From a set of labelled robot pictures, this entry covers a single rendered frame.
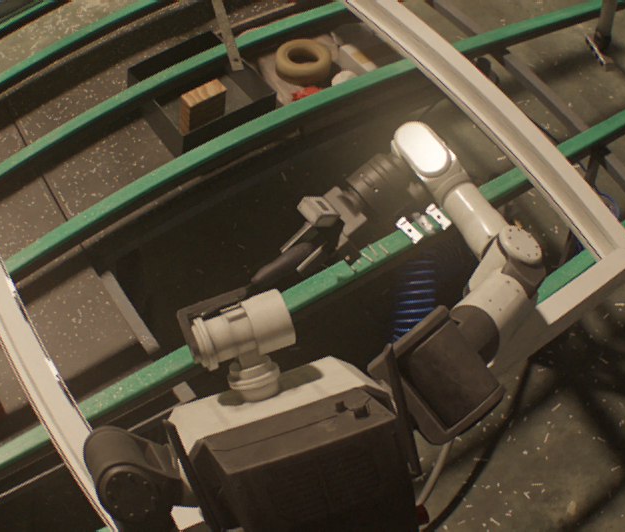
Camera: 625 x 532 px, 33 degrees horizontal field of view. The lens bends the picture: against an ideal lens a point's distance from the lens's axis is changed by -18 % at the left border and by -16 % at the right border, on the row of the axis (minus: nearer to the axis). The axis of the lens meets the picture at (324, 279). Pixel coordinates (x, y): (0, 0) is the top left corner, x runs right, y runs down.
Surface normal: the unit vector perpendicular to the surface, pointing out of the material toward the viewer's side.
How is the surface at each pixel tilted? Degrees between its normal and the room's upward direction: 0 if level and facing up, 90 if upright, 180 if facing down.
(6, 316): 0
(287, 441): 42
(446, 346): 22
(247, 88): 90
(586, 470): 0
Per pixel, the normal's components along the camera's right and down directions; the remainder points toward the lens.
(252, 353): 0.29, 0.19
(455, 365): 0.22, -0.25
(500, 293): 0.43, -0.70
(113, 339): 0.08, -0.58
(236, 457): -0.25, -0.93
